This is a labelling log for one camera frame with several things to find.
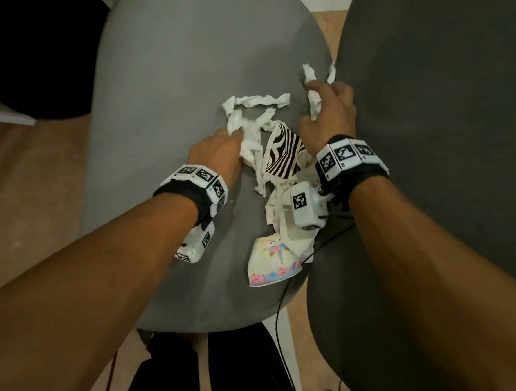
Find person's left hand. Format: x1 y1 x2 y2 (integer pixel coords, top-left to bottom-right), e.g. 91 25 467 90
187 129 246 184

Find person's right hand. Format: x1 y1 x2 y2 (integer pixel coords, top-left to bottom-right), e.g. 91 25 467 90
297 79 358 159

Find long white paper strip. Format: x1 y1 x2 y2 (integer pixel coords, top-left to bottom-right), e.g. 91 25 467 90
221 93 295 199

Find short white paper strip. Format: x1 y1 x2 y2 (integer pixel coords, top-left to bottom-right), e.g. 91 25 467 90
302 60 339 121

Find person's left forearm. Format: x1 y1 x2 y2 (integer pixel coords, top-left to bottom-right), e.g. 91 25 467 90
0 191 206 391

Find person's right forearm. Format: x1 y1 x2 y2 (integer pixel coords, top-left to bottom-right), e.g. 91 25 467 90
347 171 516 391

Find zebra striped paper cup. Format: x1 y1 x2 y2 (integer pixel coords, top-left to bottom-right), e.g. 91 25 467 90
260 120 309 180

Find left marker wristband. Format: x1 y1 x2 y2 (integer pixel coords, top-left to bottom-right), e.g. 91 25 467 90
152 162 230 228

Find marker wristband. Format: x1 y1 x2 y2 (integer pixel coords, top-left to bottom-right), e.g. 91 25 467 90
314 132 391 202
152 162 230 228

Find right marker wristband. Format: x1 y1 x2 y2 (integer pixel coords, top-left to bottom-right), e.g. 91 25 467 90
314 132 391 202

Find light grey round table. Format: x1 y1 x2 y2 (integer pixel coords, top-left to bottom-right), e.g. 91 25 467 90
73 0 344 338

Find unicorn print paper cup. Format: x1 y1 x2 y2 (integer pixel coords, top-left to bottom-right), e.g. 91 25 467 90
246 231 306 288

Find dark grey round table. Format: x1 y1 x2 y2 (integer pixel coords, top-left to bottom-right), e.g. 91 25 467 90
296 0 516 391

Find black round seat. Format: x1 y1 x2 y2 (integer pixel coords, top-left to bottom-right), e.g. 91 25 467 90
0 0 115 123

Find white table leg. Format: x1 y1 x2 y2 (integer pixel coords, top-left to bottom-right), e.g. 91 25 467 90
261 312 304 391

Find person's black trousers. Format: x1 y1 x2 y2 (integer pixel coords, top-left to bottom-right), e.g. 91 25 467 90
119 322 300 391

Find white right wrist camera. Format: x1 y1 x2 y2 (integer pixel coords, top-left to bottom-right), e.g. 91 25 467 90
289 181 330 232

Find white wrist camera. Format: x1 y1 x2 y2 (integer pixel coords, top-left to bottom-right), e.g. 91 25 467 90
289 181 330 232
174 221 217 264

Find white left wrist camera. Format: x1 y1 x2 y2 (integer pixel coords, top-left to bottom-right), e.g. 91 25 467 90
174 221 217 264

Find black cable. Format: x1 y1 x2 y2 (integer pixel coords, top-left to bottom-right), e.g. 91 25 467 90
271 213 362 391

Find red cable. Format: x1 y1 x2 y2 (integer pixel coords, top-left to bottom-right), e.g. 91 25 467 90
100 351 121 391

